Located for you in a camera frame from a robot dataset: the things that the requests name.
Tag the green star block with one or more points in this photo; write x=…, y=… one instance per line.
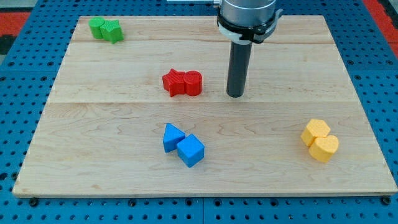
x=111, y=31

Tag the green cylinder block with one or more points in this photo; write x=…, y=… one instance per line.
x=95, y=24

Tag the yellow heart block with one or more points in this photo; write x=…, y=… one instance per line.
x=323, y=149

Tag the red cylinder block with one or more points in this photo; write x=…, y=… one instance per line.
x=193, y=83

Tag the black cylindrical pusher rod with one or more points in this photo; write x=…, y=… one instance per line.
x=238, y=68

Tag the wooden board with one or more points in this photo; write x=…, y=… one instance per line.
x=101, y=132

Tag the red star block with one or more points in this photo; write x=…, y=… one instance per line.
x=173, y=82

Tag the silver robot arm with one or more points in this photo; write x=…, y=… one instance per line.
x=243, y=21

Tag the yellow hexagon block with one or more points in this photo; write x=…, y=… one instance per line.
x=315, y=128

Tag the blue cube block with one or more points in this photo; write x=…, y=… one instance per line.
x=191, y=150

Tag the blue triangle block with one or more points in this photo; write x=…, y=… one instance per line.
x=172, y=136

